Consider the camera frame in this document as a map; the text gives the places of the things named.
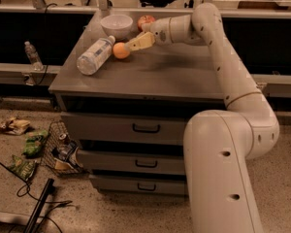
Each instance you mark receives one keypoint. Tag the grey drawer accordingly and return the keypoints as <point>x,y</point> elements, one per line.
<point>131,184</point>
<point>131,162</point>
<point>127,129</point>

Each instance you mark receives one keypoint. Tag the green chip bag lower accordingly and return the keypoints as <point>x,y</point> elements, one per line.
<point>22,168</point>

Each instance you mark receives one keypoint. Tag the middle grey drawer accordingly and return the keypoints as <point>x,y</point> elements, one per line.
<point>131,162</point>

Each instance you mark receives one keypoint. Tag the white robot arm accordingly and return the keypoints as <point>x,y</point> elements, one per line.
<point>216,144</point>

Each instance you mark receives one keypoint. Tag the bottom grey drawer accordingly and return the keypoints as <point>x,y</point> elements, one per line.
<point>131,184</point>

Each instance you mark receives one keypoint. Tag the brown snack wrapper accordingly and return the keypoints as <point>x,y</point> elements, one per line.
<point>14,126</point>

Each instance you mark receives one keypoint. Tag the clear plastic water bottle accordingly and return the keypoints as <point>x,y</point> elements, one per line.
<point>95,56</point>

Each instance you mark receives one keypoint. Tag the small standing water bottle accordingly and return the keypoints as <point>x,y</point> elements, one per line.
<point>33,56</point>

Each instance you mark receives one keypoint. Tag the grey drawer cabinet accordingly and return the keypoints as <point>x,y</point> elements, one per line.
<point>174,81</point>

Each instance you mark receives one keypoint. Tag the wire mesh basket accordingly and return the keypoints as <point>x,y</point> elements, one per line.
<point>59,169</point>

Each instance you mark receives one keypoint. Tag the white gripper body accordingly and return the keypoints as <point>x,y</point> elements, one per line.
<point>160,30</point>

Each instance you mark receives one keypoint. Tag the green chip bag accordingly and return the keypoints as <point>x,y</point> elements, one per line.
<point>34,143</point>
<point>22,168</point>

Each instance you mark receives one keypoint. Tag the green chip bag upper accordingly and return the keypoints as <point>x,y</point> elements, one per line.
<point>34,143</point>

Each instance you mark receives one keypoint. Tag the soda can in basket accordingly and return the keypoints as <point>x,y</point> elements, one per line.
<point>63,138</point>

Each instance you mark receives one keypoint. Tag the black bar on floor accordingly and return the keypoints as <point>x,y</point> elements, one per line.
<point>48,189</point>

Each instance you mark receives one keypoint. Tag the red apple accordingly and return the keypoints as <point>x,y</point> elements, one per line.
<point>144,19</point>

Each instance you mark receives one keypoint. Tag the top grey drawer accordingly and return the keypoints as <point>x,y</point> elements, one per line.
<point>127,129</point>

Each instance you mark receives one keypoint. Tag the snack bag in basket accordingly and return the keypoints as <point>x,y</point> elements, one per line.
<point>67,154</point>

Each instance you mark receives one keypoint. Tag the orange fruit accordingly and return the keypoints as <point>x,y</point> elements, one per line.
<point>120,51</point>

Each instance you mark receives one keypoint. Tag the white bowl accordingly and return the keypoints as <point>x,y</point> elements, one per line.
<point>118,26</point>

